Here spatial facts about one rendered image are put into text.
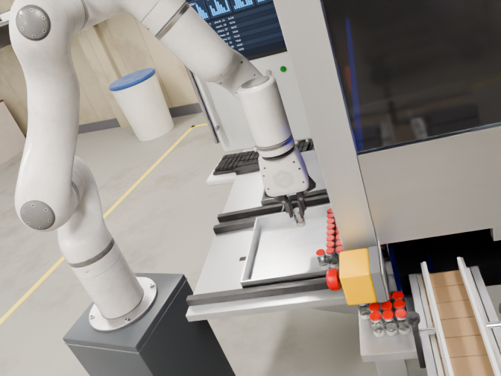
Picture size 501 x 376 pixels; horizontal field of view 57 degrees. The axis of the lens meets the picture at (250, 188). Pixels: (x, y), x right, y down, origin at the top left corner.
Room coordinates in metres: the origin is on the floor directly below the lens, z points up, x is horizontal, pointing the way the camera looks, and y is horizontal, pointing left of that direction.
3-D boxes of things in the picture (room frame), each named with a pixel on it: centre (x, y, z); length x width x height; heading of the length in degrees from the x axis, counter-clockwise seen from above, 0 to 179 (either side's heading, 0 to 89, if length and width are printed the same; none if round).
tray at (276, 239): (0.91, -0.10, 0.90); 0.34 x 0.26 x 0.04; 71
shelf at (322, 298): (1.10, -0.09, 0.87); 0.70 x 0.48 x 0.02; 161
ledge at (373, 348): (0.61, -0.17, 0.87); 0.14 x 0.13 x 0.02; 71
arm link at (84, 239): (1.03, 0.42, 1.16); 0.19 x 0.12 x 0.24; 172
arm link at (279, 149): (0.93, -0.08, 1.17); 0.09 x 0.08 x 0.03; 71
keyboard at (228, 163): (1.66, -0.09, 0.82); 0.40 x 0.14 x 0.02; 63
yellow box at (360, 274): (0.64, -0.13, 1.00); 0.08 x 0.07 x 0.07; 71
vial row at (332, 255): (0.90, -0.14, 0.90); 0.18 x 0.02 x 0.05; 161
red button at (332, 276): (0.65, -0.09, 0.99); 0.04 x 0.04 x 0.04; 71
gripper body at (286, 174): (0.93, -0.08, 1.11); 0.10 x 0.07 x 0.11; 71
